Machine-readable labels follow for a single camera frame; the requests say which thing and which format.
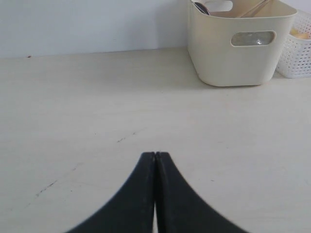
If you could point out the wooden chopstick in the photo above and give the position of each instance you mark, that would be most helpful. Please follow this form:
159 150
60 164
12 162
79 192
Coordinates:
259 8
244 13

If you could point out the white perforated plastic basket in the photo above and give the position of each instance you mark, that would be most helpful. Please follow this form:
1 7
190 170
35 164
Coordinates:
295 60

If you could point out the dark wooden spoon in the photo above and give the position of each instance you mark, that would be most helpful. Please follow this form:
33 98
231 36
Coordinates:
202 8

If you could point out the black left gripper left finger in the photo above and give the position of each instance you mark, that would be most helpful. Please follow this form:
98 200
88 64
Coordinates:
131 209

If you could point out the pale green ceramic bowl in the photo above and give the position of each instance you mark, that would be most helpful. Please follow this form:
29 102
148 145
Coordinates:
252 39

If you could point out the cream plastic bin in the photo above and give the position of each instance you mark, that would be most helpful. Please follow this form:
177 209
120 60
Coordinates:
219 63

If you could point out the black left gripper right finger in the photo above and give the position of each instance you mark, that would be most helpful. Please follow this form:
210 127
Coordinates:
179 209

